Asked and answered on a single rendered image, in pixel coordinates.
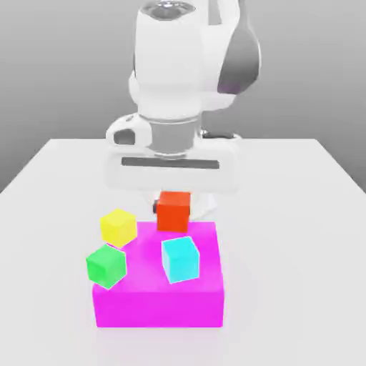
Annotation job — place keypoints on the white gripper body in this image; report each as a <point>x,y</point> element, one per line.
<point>171,178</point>

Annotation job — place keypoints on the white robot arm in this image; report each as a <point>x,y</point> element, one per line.
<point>168,71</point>

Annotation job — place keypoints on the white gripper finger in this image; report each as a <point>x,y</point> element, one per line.
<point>150,204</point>
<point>194,206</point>

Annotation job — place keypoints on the large magenta box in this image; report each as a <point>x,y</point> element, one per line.
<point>160,306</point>

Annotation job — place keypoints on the small green cube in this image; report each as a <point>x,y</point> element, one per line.
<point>105,266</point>

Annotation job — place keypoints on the small red cube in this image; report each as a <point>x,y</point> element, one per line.
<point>173,213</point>

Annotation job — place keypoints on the small cyan cube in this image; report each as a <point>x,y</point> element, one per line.
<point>180,260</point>

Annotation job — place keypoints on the small yellow cube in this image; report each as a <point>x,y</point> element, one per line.
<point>117,227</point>

